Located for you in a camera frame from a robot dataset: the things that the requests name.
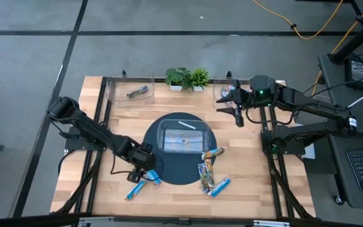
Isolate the tan and teal granola bar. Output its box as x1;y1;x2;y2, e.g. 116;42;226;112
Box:
200;146;226;161

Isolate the yellow extension cable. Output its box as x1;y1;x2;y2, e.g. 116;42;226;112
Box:
251;0;345;41
312;0;363;96

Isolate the spiky grass plant white pot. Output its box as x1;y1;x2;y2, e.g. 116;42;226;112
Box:
190;67;210;93

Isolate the black power adapter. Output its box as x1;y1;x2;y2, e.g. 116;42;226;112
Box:
344;55;363;91

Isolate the black stand leg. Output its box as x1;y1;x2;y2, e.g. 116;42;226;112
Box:
328;0;363;66

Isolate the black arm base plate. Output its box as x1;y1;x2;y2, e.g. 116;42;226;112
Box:
64;125;110;151
261;129;306;156

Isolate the broad-leaf plant in white pot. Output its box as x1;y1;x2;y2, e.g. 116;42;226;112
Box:
164;66;193;92

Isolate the round dark blue woven mat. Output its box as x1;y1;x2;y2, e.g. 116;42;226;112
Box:
142;112;217;186

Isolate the black crossbeam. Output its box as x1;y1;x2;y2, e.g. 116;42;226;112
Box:
0;212;363;227

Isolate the dark green granola bar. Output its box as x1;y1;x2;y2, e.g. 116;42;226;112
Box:
126;85;149;100

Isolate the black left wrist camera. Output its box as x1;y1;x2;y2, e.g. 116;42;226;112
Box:
127;168;142;184

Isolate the small clear plastic bin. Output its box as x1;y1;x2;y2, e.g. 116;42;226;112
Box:
212;76;263;110
105;75;156;107

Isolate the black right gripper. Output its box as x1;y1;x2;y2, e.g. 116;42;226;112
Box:
216;78;252;117

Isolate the black aluminium table frame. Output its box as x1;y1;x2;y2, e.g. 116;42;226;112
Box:
49;75;317;221

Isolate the large clear plastic bin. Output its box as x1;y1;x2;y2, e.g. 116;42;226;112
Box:
156;119;212;154

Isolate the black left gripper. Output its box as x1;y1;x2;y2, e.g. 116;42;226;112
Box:
127;142;161;183

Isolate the white paper sheet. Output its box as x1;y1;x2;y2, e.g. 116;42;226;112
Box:
304;143;316;160

